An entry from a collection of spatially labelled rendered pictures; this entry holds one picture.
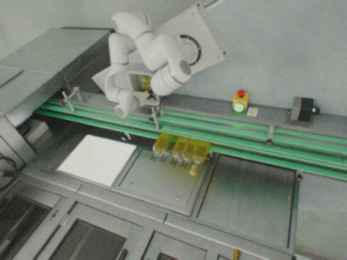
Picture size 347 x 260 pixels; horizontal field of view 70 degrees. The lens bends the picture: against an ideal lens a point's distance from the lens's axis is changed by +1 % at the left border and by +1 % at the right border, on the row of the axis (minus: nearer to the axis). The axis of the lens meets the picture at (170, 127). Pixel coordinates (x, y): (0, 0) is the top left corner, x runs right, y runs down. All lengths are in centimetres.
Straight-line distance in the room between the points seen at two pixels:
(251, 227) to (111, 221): 70
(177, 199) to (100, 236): 43
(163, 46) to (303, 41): 57
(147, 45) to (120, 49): 20
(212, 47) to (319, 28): 41
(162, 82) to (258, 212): 79
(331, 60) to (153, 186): 101
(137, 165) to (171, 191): 29
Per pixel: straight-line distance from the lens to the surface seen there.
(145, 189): 139
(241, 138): 131
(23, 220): 168
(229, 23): 118
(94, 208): 149
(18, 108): 179
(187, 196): 133
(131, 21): 103
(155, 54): 95
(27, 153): 189
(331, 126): 132
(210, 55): 119
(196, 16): 114
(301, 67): 124
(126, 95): 122
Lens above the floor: 181
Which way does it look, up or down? 38 degrees down
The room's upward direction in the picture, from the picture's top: 150 degrees counter-clockwise
